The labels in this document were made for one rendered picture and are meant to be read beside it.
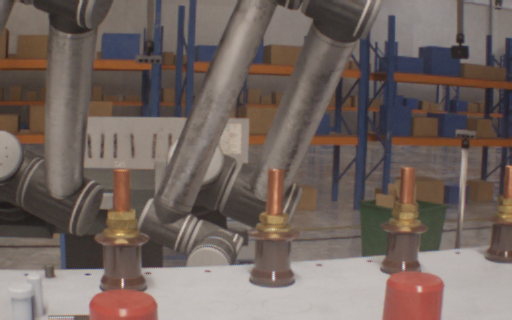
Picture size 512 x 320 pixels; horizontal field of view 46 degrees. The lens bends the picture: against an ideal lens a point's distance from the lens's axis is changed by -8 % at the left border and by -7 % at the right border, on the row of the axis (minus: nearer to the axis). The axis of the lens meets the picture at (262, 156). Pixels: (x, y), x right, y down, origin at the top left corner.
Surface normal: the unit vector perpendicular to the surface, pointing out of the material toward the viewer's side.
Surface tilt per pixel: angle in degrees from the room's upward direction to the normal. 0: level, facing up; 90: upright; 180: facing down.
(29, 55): 90
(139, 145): 90
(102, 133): 90
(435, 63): 90
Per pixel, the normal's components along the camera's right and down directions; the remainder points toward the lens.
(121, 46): 0.28, 0.11
